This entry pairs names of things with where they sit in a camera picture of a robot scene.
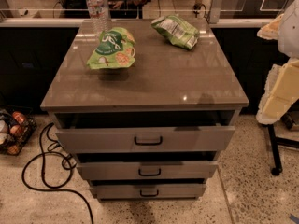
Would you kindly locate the grey drawer cabinet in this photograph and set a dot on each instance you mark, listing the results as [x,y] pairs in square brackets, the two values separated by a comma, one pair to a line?
[165,87]

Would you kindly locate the bottom grey drawer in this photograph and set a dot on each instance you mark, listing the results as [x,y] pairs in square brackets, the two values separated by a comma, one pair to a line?
[161,191]

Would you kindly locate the clear plastic water bottle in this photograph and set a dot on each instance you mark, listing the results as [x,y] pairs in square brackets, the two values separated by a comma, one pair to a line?
[97,13]

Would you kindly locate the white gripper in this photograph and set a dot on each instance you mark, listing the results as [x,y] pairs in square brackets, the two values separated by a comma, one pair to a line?
[290,32]

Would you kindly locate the black wire basket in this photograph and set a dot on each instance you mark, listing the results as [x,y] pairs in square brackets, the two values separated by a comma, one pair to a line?
[16,127]

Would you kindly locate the black stand leg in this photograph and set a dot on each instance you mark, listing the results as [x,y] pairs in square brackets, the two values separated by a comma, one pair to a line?
[275,142]

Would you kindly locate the green snack bag back side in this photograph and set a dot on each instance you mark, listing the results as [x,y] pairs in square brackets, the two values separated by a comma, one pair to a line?
[177,31]

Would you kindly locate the green rice chip bag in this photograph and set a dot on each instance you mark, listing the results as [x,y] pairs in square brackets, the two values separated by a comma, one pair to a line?
[116,50]

